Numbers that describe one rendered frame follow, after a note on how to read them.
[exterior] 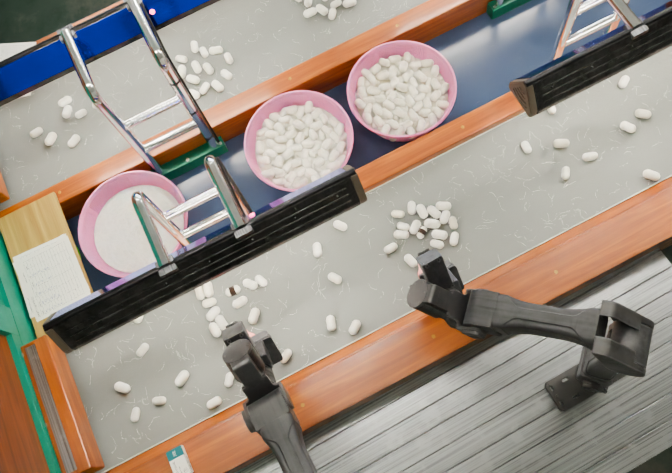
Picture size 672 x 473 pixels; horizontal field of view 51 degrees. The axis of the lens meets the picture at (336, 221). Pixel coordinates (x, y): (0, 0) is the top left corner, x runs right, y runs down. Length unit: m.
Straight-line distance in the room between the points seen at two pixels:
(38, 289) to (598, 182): 1.31
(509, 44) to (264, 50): 0.63
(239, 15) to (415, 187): 0.67
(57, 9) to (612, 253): 2.37
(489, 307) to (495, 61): 0.80
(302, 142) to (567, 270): 0.68
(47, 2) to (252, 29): 1.46
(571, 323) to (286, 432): 0.51
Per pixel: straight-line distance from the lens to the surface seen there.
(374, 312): 1.56
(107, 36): 1.57
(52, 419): 1.59
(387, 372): 1.52
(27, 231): 1.81
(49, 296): 1.74
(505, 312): 1.27
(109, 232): 1.77
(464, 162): 1.68
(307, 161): 1.69
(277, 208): 1.26
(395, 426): 1.60
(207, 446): 1.57
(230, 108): 1.77
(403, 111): 1.72
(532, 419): 1.63
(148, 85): 1.90
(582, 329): 1.22
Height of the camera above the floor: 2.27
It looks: 70 degrees down
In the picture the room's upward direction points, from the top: 17 degrees counter-clockwise
